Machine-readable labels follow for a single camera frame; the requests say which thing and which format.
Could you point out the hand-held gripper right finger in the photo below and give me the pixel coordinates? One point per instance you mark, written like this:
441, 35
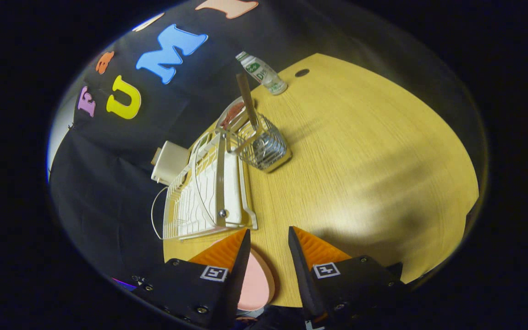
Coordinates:
307, 279

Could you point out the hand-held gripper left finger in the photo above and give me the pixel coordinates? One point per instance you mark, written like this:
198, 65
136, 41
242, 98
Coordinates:
195, 293

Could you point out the pink plate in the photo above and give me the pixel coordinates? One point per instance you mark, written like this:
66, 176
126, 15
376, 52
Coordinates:
257, 279

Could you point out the beige round plate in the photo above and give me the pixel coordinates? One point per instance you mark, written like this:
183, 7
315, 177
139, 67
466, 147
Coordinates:
220, 121

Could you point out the white drip tray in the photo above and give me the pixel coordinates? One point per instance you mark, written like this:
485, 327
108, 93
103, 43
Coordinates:
233, 192

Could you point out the black backdrop cloth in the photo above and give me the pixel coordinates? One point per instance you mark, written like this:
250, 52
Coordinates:
108, 192

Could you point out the cream toaster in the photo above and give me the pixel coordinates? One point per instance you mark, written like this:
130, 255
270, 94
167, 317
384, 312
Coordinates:
170, 160

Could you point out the brown bread slice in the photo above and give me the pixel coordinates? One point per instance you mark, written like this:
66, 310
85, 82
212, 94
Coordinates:
156, 156

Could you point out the brown meat piece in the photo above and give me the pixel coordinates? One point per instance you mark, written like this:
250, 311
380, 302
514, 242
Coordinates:
235, 113

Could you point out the white green-label bottle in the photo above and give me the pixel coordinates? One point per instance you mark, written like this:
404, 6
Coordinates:
264, 73

